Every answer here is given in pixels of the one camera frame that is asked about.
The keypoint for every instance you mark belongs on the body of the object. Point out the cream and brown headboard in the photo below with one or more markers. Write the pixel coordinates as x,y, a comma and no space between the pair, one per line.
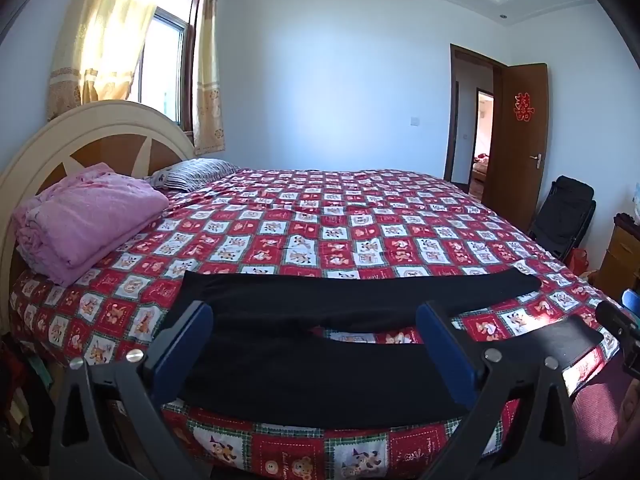
45,145

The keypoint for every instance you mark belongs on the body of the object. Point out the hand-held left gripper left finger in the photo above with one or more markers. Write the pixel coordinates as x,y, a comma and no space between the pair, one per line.
200,330

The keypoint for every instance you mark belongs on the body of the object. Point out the brown door frame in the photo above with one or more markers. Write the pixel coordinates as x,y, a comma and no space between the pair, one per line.
452,110

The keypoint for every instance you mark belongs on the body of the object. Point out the black pants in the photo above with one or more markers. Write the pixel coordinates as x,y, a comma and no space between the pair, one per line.
300,370

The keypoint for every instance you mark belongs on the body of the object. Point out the red patchwork printed bedspread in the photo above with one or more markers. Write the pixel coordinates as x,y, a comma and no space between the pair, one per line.
350,220

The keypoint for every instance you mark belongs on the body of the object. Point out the wooden cabinet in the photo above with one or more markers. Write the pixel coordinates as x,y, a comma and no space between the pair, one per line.
622,255

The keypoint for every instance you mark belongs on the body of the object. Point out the black folding chair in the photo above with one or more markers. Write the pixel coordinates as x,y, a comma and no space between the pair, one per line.
565,210

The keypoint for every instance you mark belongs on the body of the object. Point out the red paper door decoration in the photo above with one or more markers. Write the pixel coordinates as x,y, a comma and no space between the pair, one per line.
522,106

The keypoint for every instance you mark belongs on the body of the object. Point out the window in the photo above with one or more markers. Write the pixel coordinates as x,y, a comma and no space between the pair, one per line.
167,55

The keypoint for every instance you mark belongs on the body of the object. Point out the red bag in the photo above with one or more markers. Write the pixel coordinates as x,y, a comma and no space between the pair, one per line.
579,261

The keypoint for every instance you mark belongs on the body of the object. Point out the wide yellow curtain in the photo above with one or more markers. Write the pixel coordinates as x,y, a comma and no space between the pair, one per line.
110,35

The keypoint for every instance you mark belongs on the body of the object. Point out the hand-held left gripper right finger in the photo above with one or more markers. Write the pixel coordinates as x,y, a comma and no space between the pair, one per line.
434,332

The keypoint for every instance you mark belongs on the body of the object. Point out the brown wooden door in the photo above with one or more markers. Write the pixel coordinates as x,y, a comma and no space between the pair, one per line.
520,160

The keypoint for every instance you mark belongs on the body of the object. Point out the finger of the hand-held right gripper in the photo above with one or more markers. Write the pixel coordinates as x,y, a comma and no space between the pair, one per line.
632,302
617,322

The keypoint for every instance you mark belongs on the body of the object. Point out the striped pillow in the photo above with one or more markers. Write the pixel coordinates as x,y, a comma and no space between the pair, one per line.
195,172

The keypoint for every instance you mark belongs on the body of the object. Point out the folded pink blanket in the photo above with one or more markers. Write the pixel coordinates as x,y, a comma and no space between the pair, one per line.
85,215

